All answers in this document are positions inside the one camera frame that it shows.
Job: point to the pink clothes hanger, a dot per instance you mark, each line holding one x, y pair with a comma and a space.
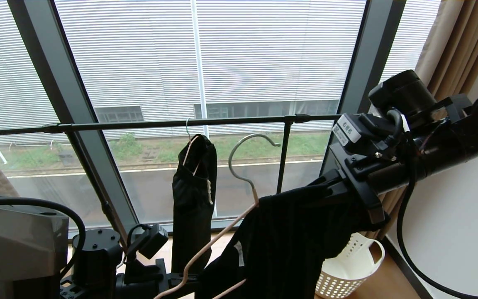
187, 128
210, 246

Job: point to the white laundry basket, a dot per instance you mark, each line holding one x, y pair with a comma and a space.
347, 274

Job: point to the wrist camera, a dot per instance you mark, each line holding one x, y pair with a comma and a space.
347, 131
152, 241

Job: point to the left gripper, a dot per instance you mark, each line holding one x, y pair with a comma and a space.
147, 286

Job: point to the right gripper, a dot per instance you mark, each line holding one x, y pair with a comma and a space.
430, 162

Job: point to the black clothes rack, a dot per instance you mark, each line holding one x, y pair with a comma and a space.
139, 125

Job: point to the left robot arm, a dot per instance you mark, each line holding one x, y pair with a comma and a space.
15, 241

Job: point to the black shorts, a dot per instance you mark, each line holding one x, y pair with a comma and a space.
193, 224

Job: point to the black garment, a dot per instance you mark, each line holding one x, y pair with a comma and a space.
284, 249

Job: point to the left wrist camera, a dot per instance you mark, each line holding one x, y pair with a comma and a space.
152, 241

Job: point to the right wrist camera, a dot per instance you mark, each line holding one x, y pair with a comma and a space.
347, 131

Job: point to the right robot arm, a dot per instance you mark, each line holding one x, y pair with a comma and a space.
405, 95

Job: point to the window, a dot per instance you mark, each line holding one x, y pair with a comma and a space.
264, 62

